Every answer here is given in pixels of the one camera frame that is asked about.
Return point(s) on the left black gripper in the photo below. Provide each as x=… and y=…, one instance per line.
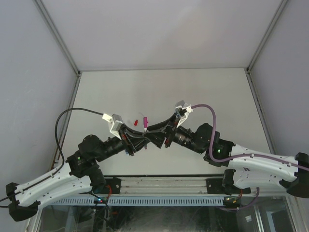
x=127, y=140

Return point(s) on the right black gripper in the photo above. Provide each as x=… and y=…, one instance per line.
x=169, y=133

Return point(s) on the pink pen cap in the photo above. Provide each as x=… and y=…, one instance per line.
x=145, y=122

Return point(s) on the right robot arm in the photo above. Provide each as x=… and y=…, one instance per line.
x=245, y=168

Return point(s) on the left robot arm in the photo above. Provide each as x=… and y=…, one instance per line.
x=78, y=173

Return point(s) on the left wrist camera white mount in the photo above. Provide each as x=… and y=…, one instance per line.
x=114, y=123

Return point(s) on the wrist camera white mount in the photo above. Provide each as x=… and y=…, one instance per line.
x=182, y=110
x=114, y=123

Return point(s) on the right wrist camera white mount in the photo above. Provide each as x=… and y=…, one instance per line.
x=182, y=110

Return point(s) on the aluminium rail frame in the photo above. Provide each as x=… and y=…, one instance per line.
x=154, y=184

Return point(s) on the perforated blue cable tray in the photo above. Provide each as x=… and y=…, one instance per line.
x=142, y=201

